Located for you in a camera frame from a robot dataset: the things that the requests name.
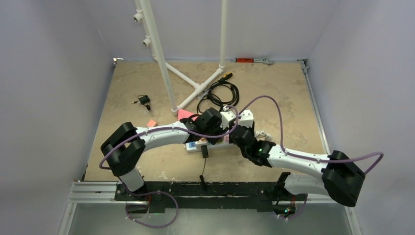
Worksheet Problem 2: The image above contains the black plug with cable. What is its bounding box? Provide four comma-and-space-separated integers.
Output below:
199, 145, 209, 191

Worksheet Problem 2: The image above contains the white power strip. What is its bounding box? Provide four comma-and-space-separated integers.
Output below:
183, 129, 273, 154

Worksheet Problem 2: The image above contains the pink power socket block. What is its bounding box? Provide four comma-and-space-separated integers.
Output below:
178, 109, 199, 121

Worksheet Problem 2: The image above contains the salmon pink plug adapter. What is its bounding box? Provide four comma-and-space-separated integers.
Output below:
146, 119, 158, 128

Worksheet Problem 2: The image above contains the black plug adapter with cable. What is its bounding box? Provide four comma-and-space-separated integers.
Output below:
132, 95, 151, 111

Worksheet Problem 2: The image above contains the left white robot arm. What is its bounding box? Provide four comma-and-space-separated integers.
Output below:
100, 108, 238, 200

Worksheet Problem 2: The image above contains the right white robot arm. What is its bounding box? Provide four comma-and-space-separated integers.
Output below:
230, 126, 366, 207

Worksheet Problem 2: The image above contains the white blue USB charger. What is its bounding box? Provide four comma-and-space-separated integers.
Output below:
185, 141, 198, 152

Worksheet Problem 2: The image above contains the red adjustable wrench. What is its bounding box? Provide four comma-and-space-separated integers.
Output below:
231, 57, 274, 65

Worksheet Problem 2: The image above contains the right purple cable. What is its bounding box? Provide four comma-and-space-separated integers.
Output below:
240, 95, 384, 221

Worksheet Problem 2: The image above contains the coiled black cable bundle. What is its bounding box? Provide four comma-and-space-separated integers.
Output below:
197, 81, 241, 114

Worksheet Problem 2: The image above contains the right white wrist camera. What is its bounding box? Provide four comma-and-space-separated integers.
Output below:
238, 109, 254, 128

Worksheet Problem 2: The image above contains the white PVC pipe frame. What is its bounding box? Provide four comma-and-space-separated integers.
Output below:
133, 0, 229, 115

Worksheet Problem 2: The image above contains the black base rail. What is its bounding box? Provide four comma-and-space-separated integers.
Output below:
115, 181, 305, 217

